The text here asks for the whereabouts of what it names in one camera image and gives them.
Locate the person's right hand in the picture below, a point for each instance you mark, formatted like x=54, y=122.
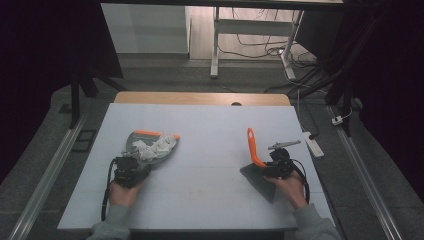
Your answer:
x=291, y=188

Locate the aluminium rail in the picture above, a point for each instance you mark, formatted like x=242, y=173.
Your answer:
x=46, y=180
x=366, y=180

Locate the black floor plate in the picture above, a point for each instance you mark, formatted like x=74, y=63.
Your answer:
x=84, y=141

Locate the white panel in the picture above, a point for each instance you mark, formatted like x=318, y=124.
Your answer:
x=146, y=28

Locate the black metal stand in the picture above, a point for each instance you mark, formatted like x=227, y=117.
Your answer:
x=346, y=80

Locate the wooden table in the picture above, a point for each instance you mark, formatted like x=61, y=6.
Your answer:
x=200, y=98

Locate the pale blue table mat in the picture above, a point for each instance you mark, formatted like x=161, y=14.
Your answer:
x=206, y=133

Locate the white desk frame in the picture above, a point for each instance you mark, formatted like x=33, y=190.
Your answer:
x=253, y=27

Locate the white power strip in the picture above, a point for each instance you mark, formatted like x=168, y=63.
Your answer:
x=312, y=144

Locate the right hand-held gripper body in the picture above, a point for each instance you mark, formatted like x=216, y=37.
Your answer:
x=281, y=163

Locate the person's left hand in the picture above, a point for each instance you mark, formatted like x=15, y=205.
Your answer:
x=123, y=196

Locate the grey dustpan with orange edge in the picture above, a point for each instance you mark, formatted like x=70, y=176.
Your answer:
x=133, y=140

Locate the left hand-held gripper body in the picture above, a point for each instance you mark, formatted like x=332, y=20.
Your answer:
x=128, y=171

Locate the small white plug adapter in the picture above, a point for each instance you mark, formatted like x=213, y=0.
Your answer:
x=337, y=120

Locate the black tripod stand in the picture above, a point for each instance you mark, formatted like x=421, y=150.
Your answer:
x=76, y=96

